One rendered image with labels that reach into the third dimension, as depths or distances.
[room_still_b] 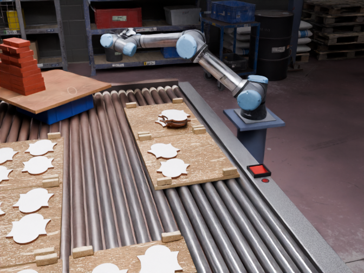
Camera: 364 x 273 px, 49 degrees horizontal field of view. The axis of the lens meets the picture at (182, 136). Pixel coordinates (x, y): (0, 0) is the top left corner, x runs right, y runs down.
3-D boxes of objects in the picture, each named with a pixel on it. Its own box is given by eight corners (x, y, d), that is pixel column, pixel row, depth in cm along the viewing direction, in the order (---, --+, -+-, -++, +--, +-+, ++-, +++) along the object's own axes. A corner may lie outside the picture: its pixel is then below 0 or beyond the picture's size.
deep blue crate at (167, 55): (189, 51, 658) (190, 28, 641) (194, 57, 622) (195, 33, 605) (159, 52, 649) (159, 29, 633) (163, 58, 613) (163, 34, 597)
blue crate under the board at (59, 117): (61, 96, 242) (59, 80, 238) (95, 108, 226) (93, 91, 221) (15, 111, 220) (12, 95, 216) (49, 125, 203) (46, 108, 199)
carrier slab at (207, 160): (207, 134, 195) (207, 131, 194) (239, 177, 159) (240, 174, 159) (136, 143, 186) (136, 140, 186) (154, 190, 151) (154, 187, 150)
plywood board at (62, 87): (57, 71, 254) (57, 68, 254) (111, 86, 227) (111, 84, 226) (-18, 92, 219) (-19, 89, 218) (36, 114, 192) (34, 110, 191)
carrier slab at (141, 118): (183, 104, 231) (183, 101, 230) (206, 133, 195) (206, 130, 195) (123, 110, 223) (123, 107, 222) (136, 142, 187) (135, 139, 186)
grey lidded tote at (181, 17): (192, 20, 634) (193, 4, 624) (201, 24, 603) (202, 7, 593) (162, 22, 618) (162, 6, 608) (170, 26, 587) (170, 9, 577)
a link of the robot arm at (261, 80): (267, 96, 226) (271, 73, 219) (262, 105, 215) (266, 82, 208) (247, 92, 229) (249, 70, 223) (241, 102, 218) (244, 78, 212)
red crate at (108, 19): (137, 22, 618) (136, 3, 606) (142, 27, 579) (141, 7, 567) (95, 24, 603) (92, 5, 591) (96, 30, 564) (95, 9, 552)
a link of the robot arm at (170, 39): (209, 25, 218) (132, 30, 237) (203, 29, 209) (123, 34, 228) (212, 45, 223) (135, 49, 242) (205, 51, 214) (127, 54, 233)
